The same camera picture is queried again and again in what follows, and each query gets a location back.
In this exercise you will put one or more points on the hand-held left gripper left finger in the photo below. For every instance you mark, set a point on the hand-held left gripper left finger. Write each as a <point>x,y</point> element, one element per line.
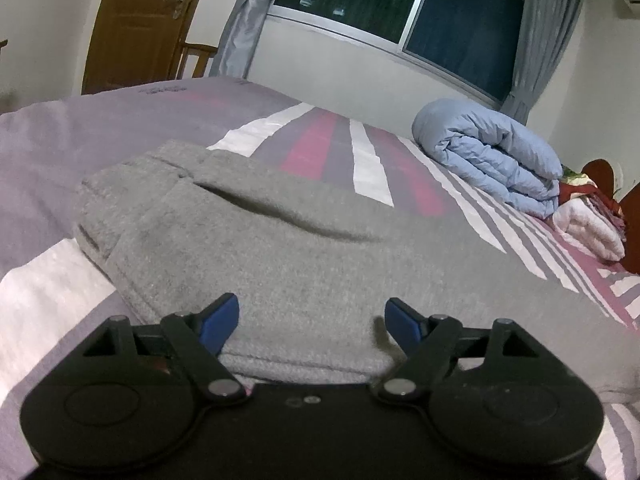
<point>222,321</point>

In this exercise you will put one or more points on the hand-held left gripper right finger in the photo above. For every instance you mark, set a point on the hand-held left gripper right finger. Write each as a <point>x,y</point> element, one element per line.
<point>400,321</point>

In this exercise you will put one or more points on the grey pants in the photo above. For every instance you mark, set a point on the grey pants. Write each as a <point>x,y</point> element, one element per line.
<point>280,260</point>

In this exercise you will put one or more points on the folded light blue duvet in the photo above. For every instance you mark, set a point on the folded light blue duvet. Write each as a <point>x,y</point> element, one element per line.
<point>492,155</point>

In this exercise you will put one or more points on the folded white blanket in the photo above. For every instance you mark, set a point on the folded white blanket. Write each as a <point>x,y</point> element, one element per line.
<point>590,232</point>

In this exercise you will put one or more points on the stack of red folded clothes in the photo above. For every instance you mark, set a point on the stack of red folded clothes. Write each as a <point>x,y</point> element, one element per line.
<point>595,200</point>

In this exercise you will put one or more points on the bed with striped sheet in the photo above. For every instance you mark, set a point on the bed with striped sheet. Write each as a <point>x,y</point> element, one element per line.
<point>75,130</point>

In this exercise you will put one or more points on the wooden chair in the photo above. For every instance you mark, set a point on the wooden chair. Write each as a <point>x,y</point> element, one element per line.
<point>192,57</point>

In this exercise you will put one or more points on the grey curtain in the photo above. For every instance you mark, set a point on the grey curtain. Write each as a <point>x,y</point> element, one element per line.
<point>247,20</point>
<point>542,35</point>

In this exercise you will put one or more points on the brown wooden door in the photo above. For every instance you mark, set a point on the brown wooden door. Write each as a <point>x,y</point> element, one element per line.
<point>137,25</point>

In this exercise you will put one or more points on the sliding glass window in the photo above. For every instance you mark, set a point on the sliding glass window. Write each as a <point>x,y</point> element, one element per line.
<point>400,0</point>

